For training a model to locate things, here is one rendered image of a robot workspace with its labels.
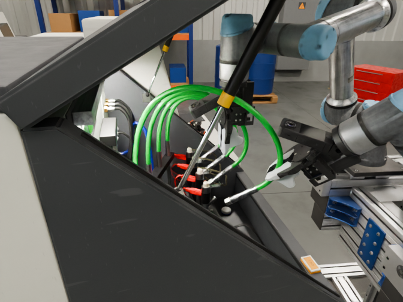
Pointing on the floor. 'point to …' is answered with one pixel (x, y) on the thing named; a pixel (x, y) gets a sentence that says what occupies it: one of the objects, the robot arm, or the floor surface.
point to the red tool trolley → (376, 82)
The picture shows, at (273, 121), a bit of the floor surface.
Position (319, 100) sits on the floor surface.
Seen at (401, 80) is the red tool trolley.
